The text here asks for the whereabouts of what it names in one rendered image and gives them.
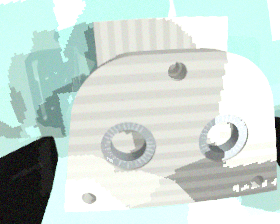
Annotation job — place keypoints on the white plate with two holes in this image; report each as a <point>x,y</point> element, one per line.
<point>174,110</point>

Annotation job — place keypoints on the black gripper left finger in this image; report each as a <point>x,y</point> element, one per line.
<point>26,179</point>

